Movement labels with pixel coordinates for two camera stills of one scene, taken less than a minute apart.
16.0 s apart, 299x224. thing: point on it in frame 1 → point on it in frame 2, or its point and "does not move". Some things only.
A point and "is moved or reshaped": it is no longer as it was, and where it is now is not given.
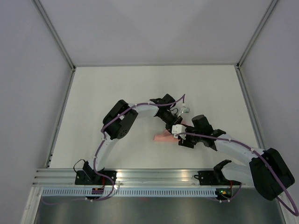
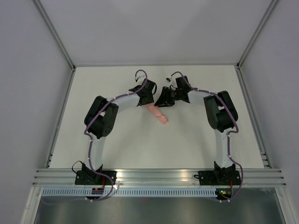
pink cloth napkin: [165, 136] is moved or reshaped
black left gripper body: [169, 120] → [150, 100]
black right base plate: [214, 178] does not move
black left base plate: [81, 178] does not move
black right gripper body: [190, 141] → [171, 95]
